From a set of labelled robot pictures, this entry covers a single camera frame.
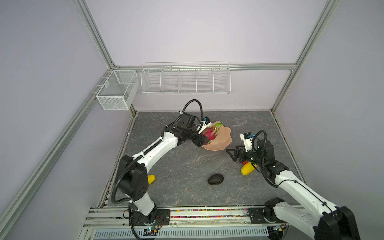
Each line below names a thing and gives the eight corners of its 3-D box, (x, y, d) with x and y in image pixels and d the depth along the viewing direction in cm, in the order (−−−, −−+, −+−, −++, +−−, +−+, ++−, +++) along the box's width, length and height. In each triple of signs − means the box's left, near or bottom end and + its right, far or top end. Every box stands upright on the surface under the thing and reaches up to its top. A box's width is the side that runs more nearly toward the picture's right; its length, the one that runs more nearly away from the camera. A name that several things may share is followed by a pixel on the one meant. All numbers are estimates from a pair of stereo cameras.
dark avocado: (207, 185, 85) (208, 182, 81) (207, 177, 88) (207, 173, 84) (222, 185, 85) (224, 182, 81) (222, 177, 88) (223, 173, 84)
